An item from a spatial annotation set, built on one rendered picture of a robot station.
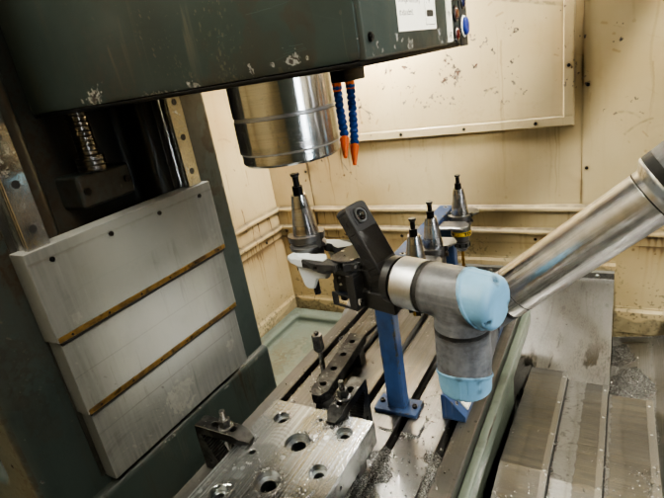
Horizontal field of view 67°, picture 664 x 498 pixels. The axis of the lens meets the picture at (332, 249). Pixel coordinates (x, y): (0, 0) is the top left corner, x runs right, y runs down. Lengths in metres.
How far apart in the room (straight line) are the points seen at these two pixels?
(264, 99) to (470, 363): 0.46
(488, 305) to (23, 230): 0.77
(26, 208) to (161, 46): 0.40
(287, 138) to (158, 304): 0.59
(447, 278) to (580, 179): 1.11
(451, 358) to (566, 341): 1.01
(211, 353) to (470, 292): 0.84
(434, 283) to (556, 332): 1.07
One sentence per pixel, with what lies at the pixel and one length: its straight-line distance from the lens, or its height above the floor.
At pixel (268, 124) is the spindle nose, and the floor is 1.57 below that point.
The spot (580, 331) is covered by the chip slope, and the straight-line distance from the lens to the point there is 1.71.
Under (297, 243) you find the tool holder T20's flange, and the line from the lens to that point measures 0.82.
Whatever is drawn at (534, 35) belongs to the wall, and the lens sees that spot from 1.68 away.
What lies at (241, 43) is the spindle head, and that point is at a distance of 0.68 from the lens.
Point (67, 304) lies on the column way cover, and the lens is 1.05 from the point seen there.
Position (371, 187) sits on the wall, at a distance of 1.92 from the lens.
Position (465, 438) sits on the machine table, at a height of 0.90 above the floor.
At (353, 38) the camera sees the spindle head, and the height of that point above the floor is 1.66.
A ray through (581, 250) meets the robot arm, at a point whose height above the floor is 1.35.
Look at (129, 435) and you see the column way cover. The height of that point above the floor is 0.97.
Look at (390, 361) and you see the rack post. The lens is 1.09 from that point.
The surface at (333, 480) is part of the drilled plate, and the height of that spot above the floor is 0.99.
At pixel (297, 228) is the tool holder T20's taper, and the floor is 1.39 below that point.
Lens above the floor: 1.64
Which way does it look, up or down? 20 degrees down
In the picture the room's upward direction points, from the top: 10 degrees counter-clockwise
